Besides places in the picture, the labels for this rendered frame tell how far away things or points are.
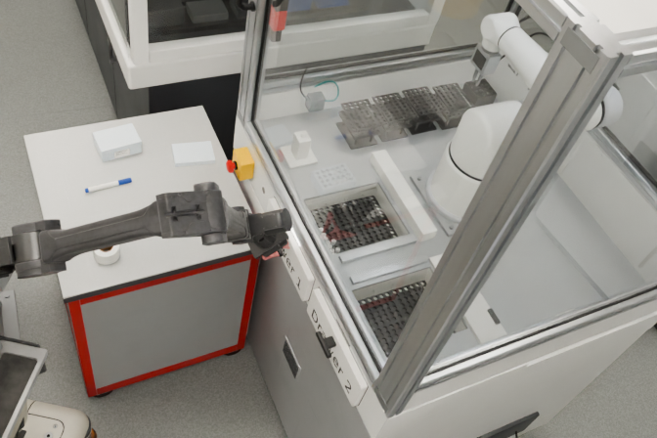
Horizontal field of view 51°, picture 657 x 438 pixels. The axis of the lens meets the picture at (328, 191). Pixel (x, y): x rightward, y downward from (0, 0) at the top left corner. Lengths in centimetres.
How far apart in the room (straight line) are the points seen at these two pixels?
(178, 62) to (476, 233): 149
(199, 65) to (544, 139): 164
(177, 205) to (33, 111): 239
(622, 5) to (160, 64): 166
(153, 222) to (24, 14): 300
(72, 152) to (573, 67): 170
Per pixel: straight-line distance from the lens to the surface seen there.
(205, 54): 239
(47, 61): 380
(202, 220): 120
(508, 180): 101
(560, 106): 91
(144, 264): 199
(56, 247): 137
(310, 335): 196
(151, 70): 237
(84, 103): 355
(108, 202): 213
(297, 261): 184
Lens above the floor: 242
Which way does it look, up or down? 49 degrees down
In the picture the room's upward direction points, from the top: 15 degrees clockwise
